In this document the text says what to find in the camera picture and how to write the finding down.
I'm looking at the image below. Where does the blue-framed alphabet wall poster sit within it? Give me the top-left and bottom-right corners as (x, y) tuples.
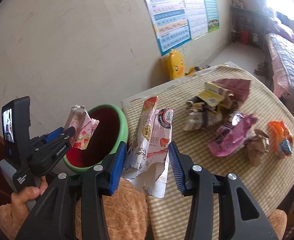
(138, 0), (192, 57)

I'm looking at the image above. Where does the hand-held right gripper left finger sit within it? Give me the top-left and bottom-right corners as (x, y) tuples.
(16, 141), (127, 240)

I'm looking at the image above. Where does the striped beige tablecloth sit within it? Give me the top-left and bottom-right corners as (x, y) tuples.
(122, 65), (294, 240)

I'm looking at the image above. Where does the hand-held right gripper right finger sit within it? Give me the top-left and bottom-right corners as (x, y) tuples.
(169, 141), (279, 240)

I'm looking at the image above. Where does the person's left forearm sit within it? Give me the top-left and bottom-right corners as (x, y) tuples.
(0, 202), (37, 240)

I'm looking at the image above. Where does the green-edged chart wall poster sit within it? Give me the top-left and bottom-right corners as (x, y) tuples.
(202, 0), (220, 33)

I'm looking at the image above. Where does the yellow duck potty chair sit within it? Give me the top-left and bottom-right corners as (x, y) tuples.
(161, 49), (205, 80)

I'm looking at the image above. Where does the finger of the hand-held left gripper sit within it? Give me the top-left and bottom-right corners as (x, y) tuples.
(52, 126), (76, 145)
(42, 127), (64, 143)

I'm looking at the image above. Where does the white strawberry milk carton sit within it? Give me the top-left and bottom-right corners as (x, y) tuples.
(123, 96), (174, 198)

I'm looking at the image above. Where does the bed with plaid quilt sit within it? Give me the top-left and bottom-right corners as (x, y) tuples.
(264, 32), (294, 105)

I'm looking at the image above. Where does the pink strawberry carton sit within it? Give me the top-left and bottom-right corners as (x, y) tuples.
(64, 105), (100, 150)

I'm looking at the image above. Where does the white chart wall poster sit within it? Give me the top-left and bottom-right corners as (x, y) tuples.
(179, 0), (209, 40)

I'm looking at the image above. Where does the red bucket with green rim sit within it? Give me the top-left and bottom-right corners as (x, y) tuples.
(63, 104), (129, 174)

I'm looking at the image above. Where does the magenta snack bag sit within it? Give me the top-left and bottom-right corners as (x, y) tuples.
(207, 112), (258, 157)

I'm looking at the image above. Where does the dark shelf unit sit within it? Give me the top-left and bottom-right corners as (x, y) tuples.
(231, 5), (269, 48)

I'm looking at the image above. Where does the purple pillow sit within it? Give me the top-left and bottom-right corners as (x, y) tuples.
(269, 20), (294, 43)

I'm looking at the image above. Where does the white underlay cloth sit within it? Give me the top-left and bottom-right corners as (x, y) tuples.
(121, 61), (240, 105)

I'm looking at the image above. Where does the pair of brown shoes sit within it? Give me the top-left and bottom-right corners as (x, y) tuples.
(254, 60), (267, 76)

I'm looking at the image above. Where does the brown paper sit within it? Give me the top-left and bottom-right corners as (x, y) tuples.
(244, 129), (270, 167)

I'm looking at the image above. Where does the person's left hand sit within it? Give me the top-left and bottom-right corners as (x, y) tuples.
(11, 175), (49, 211)

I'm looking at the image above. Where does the purple wrapper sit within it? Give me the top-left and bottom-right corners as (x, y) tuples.
(211, 78), (251, 103)

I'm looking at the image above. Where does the orange snack bag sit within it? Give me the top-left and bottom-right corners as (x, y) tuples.
(268, 121), (294, 159)

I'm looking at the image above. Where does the yellow carton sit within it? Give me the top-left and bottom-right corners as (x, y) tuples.
(199, 82), (235, 105)

